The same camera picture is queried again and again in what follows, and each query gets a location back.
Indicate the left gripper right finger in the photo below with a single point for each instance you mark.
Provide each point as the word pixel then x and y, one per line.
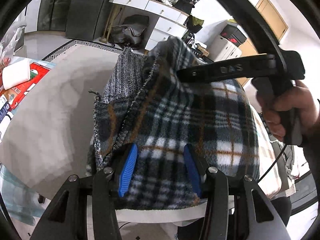
pixel 237 208

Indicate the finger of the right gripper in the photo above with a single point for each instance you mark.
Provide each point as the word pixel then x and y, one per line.
pixel 249 67
pixel 236 11

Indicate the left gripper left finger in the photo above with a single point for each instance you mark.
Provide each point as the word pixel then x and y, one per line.
pixel 66 215

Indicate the plaid fleece cardigan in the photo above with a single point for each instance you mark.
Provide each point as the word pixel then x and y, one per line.
pixel 146 104

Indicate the right hand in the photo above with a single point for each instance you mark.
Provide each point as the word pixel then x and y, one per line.
pixel 298 97

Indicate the wooden door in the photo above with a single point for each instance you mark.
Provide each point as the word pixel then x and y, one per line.
pixel 267 28

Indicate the stacked shoe boxes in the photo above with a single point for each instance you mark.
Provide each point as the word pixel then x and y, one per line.
pixel 234 33

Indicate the white upright suitcase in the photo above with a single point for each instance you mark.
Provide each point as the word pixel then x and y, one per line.
pixel 222 49

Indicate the white drawer desk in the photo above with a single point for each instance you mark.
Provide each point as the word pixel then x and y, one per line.
pixel 164 21

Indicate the black bag under desk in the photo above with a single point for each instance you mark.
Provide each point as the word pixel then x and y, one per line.
pixel 131 32

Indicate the red printed carton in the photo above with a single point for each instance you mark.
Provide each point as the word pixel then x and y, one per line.
pixel 38 69

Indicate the black refrigerator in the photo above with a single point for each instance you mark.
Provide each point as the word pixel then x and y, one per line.
pixel 78 19

